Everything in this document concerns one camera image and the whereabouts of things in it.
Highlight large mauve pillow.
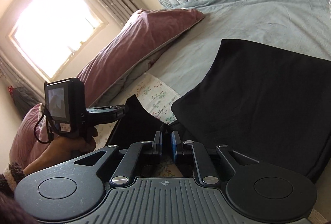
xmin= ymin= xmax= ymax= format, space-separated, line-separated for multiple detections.
xmin=77 ymin=9 xmax=205 ymax=107

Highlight small mauve velvet pillow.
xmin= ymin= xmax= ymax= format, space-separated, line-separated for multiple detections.
xmin=10 ymin=103 xmax=49 ymax=168

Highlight dark garment with red dots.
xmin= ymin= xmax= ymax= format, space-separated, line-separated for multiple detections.
xmin=7 ymin=86 xmax=41 ymax=119

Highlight floral white bed sheet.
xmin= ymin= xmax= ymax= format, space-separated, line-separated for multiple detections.
xmin=96 ymin=73 xmax=180 ymax=149

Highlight person's left hand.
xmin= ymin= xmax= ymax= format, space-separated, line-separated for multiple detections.
xmin=23 ymin=127 xmax=98 ymax=176

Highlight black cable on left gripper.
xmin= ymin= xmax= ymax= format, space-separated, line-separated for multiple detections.
xmin=33 ymin=107 xmax=56 ymax=145

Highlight folded black pants stack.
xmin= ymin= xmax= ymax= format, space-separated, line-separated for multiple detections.
xmin=171 ymin=39 xmax=330 ymax=182

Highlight bright window with frame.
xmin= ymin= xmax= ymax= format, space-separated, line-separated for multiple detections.
xmin=8 ymin=0 xmax=103 ymax=81

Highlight maroon right sleeve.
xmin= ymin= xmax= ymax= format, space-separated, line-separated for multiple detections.
xmin=1 ymin=193 xmax=38 ymax=223

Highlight maroon fuzzy-cuffed left sleeve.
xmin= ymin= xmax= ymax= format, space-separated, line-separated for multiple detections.
xmin=1 ymin=162 xmax=26 ymax=198

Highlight light teal bed sheet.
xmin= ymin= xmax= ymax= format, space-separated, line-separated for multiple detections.
xmin=149 ymin=0 xmax=330 ymax=95

